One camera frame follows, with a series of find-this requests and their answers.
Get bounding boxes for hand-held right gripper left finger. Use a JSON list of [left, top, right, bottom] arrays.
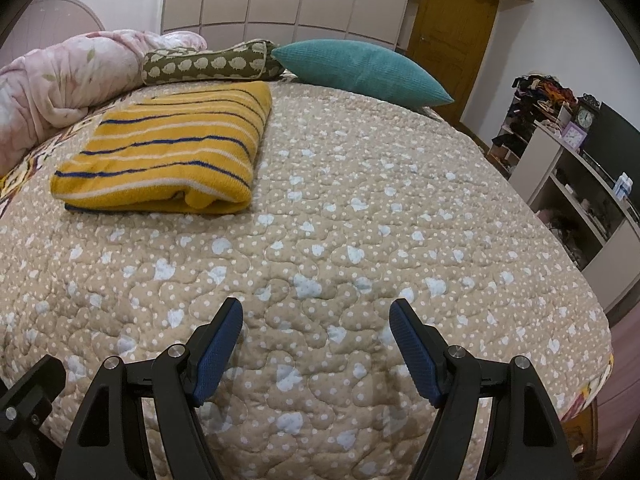
[[55, 296, 245, 480]]

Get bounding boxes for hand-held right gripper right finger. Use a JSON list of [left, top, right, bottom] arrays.
[[389, 298, 587, 480]]

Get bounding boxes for yellow striped sweater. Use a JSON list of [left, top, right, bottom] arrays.
[[50, 81, 273, 217]]

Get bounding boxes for pile of clothes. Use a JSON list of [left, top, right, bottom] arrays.
[[509, 74, 579, 112]]

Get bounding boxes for beige quilted bedspread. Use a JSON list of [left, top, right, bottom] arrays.
[[0, 80, 614, 480]]

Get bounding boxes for white shelf unit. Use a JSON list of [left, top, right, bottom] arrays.
[[487, 117, 640, 312]]

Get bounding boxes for colourful diamond pattern blanket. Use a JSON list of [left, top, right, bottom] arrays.
[[0, 122, 107, 217]]

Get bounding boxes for blue and white box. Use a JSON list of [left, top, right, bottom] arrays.
[[613, 172, 634, 202]]

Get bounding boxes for purple clock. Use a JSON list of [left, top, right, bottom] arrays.
[[562, 122, 587, 151]]

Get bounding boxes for olive patterned pillow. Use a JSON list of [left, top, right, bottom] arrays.
[[141, 38, 287, 86]]

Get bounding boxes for teal pillow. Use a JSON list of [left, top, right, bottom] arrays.
[[271, 39, 455, 108]]

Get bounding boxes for black television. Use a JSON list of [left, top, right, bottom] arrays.
[[582, 101, 640, 213]]

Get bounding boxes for black ornate clock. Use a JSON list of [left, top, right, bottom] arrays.
[[574, 93, 601, 132]]

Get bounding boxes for pink floral comforter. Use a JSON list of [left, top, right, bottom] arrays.
[[0, 30, 209, 177]]

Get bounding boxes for wooden door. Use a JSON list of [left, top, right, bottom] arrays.
[[406, 0, 501, 95]]

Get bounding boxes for pink headboard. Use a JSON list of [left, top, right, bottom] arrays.
[[19, 0, 107, 37]]

